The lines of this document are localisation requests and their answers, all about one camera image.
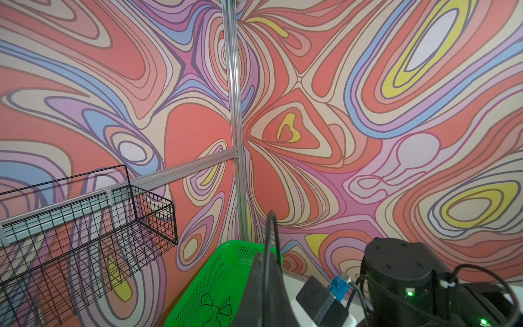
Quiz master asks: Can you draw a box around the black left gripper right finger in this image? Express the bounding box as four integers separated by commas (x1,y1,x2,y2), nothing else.
265,255,299,326

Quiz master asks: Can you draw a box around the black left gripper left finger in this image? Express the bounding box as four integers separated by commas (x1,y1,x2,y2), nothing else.
232,253,264,327

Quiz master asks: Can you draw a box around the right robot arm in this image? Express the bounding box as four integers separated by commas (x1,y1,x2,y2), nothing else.
356,238,522,326

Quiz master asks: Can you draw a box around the right green plastic basket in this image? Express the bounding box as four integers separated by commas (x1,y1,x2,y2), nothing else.
164,241,264,326

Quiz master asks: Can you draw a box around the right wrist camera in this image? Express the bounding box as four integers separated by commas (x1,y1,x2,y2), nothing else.
291,276,351,326

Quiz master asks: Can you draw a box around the black wire wall basket back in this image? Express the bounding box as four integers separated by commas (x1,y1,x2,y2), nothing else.
1,165,178,326

